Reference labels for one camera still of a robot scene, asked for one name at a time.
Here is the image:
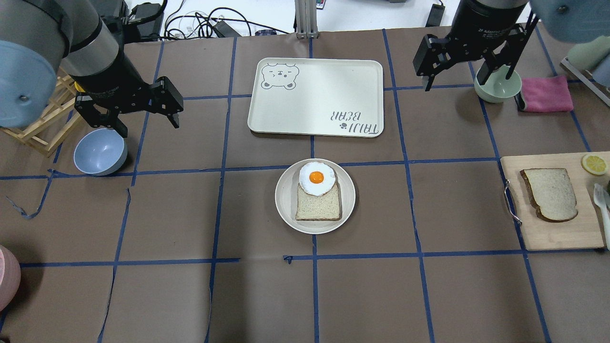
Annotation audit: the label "fried egg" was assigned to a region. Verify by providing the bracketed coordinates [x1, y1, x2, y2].
[299, 161, 337, 197]

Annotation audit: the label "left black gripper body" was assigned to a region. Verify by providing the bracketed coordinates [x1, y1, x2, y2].
[74, 56, 184, 125]

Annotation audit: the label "bread slice from board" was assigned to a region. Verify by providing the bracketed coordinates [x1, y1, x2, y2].
[520, 169, 578, 223]

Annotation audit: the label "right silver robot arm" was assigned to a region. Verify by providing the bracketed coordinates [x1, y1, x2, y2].
[413, 0, 610, 91]

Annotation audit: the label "pink bowl with ice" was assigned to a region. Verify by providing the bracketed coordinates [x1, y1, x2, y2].
[0, 245, 21, 311]

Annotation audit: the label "cream bear tray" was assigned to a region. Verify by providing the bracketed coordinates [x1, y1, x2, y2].
[247, 57, 384, 138]

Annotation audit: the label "aluminium frame post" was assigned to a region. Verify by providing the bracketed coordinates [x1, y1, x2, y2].
[295, 0, 319, 40]

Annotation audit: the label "wooden dish rack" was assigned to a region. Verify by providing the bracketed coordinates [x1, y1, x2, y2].
[1, 68, 85, 158]

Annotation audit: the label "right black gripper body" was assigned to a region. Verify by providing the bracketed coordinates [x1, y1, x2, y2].
[413, 19, 538, 77]

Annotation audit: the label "black power adapter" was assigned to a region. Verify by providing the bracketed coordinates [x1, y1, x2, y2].
[425, 2, 445, 27]

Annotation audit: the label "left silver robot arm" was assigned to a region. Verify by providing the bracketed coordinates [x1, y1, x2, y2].
[0, 0, 183, 138]

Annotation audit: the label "pink cloth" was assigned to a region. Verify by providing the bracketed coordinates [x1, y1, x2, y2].
[514, 75, 574, 113]

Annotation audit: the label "blue bowl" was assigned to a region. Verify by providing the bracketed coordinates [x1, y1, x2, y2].
[73, 128, 128, 176]

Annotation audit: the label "white plastic knife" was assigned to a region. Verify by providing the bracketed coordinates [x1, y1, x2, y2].
[593, 184, 610, 250]

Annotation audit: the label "green bowl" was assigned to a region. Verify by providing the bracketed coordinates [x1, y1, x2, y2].
[474, 65, 522, 103]

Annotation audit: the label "wooden cutting board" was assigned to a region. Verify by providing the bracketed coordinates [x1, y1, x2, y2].
[500, 152, 609, 251]

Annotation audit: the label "bread slice on plate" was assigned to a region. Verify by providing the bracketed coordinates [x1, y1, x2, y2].
[295, 182, 342, 221]

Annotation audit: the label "lemon half slice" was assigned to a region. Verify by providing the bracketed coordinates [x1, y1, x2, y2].
[581, 153, 609, 176]

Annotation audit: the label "cream round plate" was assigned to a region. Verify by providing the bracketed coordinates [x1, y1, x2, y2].
[274, 158, 357, 235]

